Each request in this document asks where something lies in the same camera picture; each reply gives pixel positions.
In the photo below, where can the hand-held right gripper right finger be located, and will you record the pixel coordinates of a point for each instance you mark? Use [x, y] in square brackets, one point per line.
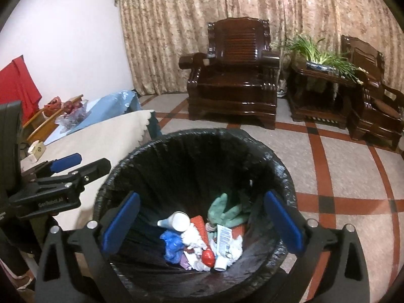
[284, 224]

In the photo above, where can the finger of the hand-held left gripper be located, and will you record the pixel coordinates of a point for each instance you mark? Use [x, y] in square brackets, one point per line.
[94, 169]
[64, 161]

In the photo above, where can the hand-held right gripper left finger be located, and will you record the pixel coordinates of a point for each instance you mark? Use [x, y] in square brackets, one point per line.
[121, 224]

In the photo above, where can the blue wrapper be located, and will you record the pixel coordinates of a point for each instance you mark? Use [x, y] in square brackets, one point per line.
[172, 243]

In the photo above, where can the blue tube with white cap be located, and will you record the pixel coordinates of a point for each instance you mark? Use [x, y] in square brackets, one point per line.
[178, 221]

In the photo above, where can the green glove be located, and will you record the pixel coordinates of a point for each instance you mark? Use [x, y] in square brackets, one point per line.
[227, 211]

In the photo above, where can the white tissue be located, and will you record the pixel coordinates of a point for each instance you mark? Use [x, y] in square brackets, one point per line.
[192, 236]

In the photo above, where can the black lined trash bin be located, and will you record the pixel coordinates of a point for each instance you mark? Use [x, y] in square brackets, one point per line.
[195, 170]

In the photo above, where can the white tissue box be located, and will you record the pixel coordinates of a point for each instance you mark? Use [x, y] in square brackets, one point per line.
[37, 151]

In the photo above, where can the wooden television cabinet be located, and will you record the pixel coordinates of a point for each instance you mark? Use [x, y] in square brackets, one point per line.
[47, 123]

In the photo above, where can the glass fruit bowl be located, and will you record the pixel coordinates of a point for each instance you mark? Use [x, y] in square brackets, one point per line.
[71, 118]

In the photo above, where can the red fruits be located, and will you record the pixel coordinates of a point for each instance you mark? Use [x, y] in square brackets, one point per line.
[71, 106]

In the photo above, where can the red plastic bag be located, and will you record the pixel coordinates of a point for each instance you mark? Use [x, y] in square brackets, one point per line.
[53, 105]

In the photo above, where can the blue tablecloth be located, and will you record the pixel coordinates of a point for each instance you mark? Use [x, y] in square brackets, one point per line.
[107, 104]

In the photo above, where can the purple wrapper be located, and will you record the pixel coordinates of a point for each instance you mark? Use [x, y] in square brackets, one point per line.
[186, 262]

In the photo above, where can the red cloth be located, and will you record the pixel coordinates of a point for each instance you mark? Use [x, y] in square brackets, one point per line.
[19, 82]

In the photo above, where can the dark wooden side table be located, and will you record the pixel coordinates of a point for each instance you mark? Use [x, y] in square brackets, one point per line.
[315, 101]

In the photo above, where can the dark wooden armchair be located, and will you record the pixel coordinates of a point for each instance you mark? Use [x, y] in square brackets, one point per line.
[375, 110]
[233, 82]

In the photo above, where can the beige patterned curtain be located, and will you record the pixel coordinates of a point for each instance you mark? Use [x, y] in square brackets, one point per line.
[189, 22]

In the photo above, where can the green potted plant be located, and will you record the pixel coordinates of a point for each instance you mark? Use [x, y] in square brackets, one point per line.
[311, 49]

